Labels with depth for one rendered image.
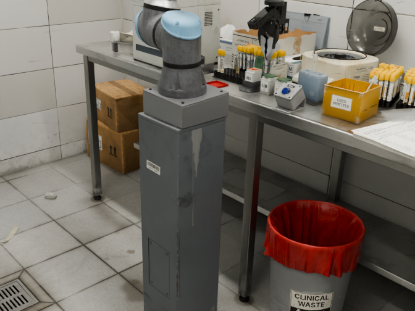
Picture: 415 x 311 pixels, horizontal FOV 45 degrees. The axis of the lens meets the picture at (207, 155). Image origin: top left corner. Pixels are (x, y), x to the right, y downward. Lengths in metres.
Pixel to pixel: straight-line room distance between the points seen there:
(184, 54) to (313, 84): 0.50
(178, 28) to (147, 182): 0.52
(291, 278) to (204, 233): 0.37
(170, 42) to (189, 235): 0.62
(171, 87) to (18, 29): 1.81
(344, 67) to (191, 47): 0.64
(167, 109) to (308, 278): 0.79
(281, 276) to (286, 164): 0.87
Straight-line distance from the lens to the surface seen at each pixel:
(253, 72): 1.86
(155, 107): 1.56
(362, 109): 1.63
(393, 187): 2.33
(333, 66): 1.90
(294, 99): 1.66
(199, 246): 1.74
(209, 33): 2.22
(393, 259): 2.12
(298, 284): 1.89
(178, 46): 1.49
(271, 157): 2.70
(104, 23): 3.46
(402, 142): 1.48
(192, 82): 1.51
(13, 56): 3.21
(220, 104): 1.56
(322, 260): 1.80
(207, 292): 1.89
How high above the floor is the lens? 1.39
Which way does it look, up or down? 23 degrees down
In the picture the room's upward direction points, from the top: 2 degrees clockwise
